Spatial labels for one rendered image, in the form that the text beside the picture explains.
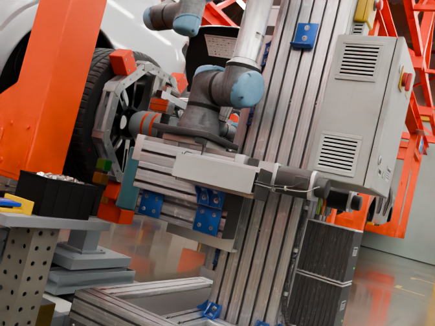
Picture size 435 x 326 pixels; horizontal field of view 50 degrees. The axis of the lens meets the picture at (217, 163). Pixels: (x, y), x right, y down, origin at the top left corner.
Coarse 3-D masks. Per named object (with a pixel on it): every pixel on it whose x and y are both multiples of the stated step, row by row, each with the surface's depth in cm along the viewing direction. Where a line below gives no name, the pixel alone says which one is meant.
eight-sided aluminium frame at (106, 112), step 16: (144, 64) 202; (112, 80) 193; (128, 80) 195; (112, 96) 189; (112, 112) 190; (176, 112) 231; (96, 128) 190; (96, 144) 192; (112, 160) 196; (112, 176) 200
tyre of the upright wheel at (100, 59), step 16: (96, 48) 215; (96, 64) 196; (96, 80) 191; (96, 96) 193; (80, 112) 188; (80, 128) 189; (80, 144) 191; (80, 160) 194; (96, 160) 200; (80, 176) 204
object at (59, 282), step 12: (48, 276) 188; (60, 276) 185; (72, 276) 191; (84, 276) 197; (96, 276) 204; (108, 276) 211; (120, 276) 219; (132, 276) 227; (48, 288) 186; (60, 288) 186; (72, 288) 192
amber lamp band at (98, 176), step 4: (96, 172) 165; (96, 176) 164; (100, 176) 164; (104, 176) 165; (108, 176) 167; (92, 180) 165; (96, 180) 164; (100, 180) 164; (104, 180) 165; (104, 184) 166
